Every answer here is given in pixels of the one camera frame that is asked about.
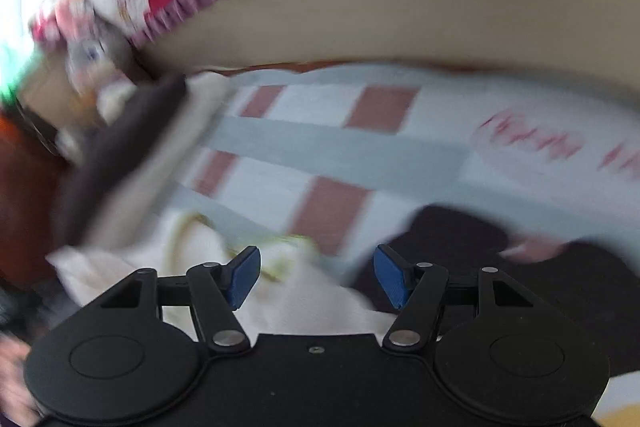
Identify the dark brown folded blanket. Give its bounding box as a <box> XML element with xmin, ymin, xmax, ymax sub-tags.
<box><xmin>53</xmin><ymin>72</ymin><xmax>229</xmax><ymax>247</ymax></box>

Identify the grey rabbit plush toy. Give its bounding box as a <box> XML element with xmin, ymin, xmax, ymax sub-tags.
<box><xmin>65</xmin><ymin>17</ymin><xmax>134</xmax><ymax>124</ymax></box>

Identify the white knit garment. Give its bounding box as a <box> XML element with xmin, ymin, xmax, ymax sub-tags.
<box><xmin>48</xmin><ymin>210</ymin><xmax>394</xmax><ymax>341</ymax></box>

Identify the black fleece garment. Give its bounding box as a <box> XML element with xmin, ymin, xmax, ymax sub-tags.
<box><xmin>384</xmin><ymin>205</ymin><xmax>639</xmax><ymax>376</ymax></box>

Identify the checked floor mat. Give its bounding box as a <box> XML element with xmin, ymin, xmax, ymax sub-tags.
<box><xmin>164</xmin><ymin>60</ymin><xmax>640</xmax><ymax>427</ymax></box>

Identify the red wooden drawer cabinet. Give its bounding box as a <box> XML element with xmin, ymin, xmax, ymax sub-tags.
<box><xmin>0</xmin><ymin>114</ymin><xmax>68</xmax><ymax>287</ymax></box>

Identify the beige bed base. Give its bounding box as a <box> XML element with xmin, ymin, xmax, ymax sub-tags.
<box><xmin>144</xmin><ymin>0</ymin><xmax>639</xmax><ymax>83</ymax></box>

